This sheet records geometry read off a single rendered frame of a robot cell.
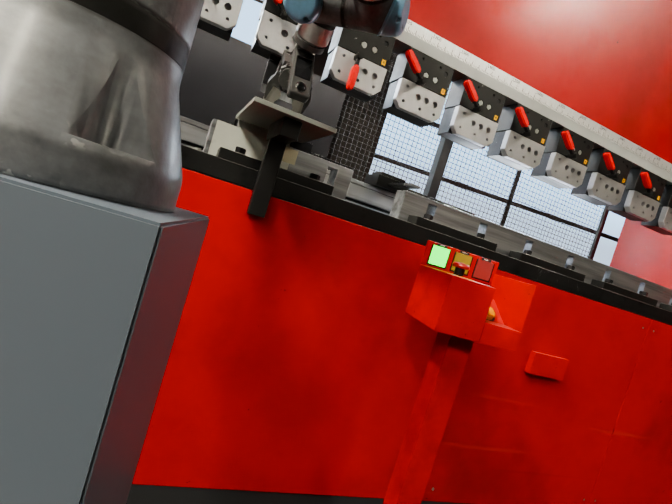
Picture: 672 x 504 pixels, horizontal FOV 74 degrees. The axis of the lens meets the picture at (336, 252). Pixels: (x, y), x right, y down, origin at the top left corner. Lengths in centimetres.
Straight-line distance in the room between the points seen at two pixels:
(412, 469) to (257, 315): 49
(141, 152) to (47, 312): 9
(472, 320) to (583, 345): 79
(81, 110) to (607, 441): 191
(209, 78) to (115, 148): 147
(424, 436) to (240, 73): 132
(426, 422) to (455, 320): 25
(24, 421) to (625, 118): 183
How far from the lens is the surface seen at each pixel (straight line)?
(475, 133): 143
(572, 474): 192
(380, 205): 157
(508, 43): 155
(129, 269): 21
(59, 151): 24
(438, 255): 108
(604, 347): 179
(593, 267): 185
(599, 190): 179
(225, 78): 173
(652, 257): 284
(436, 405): 106
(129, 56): 27
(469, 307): 96
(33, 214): 22
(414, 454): 109
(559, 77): 167
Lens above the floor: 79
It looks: 2 degrees down
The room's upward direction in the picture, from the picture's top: 17 degrees clockwise
